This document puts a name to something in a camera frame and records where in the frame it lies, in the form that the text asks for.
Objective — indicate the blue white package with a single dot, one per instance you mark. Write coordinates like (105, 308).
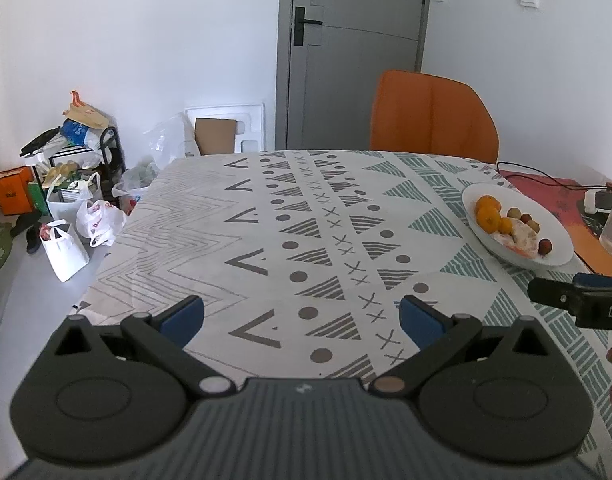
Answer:
(78, 132)

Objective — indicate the white red-print plastic bag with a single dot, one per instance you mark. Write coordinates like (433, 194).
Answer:
(101, 220)

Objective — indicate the white bag of papers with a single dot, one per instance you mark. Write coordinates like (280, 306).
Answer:
(71, 195)

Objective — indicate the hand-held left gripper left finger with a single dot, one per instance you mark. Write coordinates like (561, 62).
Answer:
(183, 321)

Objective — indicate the black shoes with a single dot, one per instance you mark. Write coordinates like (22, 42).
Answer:
(31, 232)

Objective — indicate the small orange kumquat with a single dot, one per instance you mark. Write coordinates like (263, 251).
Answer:
(506, 225)

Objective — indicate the orange box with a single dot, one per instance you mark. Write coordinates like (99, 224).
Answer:
(11, 190)

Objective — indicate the red lychee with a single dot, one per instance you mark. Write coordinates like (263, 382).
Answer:
(526, 218)
(545, 246)

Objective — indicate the orange chair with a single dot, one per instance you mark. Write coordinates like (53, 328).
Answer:
(431, 115)

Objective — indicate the yellow-green lychee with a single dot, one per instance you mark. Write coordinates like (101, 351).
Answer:
(513, 212)
(534, 226)

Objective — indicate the white power adapter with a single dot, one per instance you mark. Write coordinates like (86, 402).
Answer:
(600, 201)

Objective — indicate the tan paper bag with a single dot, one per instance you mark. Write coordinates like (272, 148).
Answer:
(83, 110)

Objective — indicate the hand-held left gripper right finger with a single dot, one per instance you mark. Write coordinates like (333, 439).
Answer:
(421, 321)

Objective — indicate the black metal rack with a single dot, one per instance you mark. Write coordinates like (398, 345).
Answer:
(113, 160)

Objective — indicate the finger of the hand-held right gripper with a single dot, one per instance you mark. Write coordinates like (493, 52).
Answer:
(598, 280)
(551, 291)

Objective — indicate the orange red table mat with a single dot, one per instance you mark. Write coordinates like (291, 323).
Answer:
(571, 210)

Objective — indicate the grey door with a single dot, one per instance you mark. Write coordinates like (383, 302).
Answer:
(356, 60)

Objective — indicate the clear plastic bag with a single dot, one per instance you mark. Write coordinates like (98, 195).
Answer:
(166, 137)

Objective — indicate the orange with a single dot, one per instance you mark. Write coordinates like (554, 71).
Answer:
(487, 220)
(487, 203)

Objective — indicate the brown cardboard sheet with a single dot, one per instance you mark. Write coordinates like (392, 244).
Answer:
(215, 136)

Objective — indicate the white tote bag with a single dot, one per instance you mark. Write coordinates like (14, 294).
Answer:
(63, 255)

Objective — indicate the white styrofoam panel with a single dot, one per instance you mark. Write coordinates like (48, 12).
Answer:
(251, 125)

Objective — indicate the white plate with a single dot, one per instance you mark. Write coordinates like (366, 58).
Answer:
(556, 255)

